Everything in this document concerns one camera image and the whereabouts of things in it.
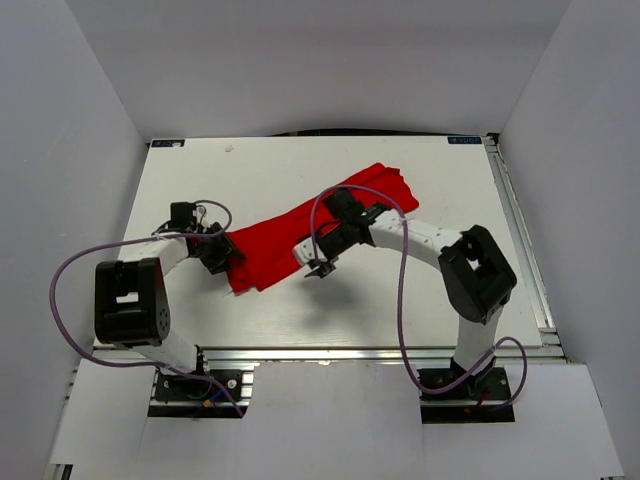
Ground aluminium front rail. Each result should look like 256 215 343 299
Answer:
94 346 566 363

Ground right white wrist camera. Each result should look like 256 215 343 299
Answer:
293 237 325 266

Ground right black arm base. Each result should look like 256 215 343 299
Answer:
420 366 516 425

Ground red t-shirt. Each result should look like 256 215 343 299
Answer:
227 163 419 294

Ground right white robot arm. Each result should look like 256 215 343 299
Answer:
293 184 517 399

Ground aluminium rail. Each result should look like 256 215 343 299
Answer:
94 346 566 363
482 133 565 358

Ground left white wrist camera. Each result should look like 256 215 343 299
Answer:
192 204 209 233

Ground aluminium right side rail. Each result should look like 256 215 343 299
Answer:
482 133 565 358

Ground right blue corner label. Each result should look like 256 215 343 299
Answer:
447 135 483 145

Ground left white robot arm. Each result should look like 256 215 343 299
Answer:
94 200 245 399

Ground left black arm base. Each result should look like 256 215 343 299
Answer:
147 361 257 420

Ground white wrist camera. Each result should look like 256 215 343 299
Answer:
293 237 325 266
192 204 209 233

